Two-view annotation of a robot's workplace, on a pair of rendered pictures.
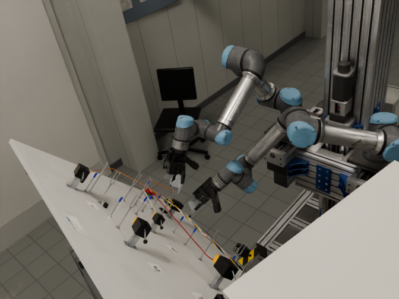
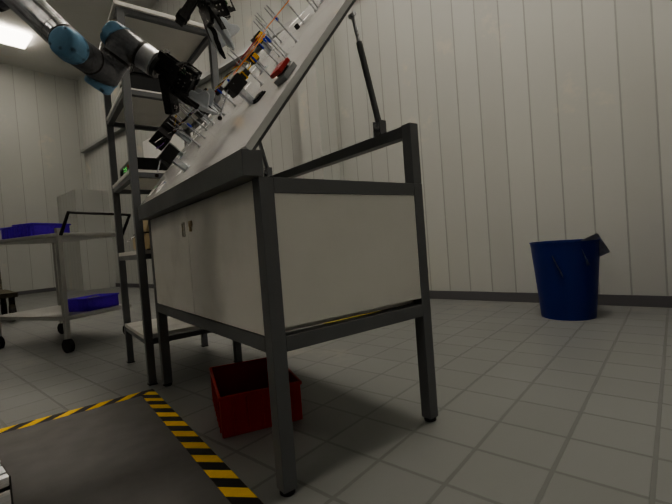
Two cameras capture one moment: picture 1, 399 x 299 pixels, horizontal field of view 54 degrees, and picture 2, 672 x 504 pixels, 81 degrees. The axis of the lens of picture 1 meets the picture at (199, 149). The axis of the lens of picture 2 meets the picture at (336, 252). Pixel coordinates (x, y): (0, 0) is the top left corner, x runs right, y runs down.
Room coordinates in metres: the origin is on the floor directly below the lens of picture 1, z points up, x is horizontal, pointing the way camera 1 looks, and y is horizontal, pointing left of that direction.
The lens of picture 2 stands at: (2.67, 0.27, 0.63)
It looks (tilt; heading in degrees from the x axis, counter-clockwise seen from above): 1 degrees down; 173
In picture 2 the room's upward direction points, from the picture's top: 4 degrees counter-clockwise
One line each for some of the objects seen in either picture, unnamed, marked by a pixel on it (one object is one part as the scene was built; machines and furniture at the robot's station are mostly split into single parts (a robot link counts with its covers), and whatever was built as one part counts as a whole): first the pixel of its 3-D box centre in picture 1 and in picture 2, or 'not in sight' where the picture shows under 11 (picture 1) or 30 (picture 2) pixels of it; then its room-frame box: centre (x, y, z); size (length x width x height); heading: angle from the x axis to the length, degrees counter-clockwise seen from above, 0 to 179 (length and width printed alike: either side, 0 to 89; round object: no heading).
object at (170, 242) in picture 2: not in sight; (171, 261); (0.93, -0.20, 0.60); 0.55 x 0.02 x 0.39; 30
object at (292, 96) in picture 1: (290, 101); not in sight; (1.85, -0.54, 1.33); 0.13 x 0.12 x 0.14; 41
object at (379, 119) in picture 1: (383, 127); not in sight; (1.47, -0.87, 1.33); 0.13 x 0.12 x 0.14; 171
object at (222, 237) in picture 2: not in sight; (219, 259); (1.41, 0.07, 0.60); 0.55 x 0.03 x 0.39; 30
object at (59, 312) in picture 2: not in sight; (63, 280); (-0.70, -1.47, 0.49); 1.04 x 0.61 x 0.98; 55
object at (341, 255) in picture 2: not in sight; (266, 254); (1.02, 0.20, 0.60); 1.17 x 0.58 x 0.40; 30
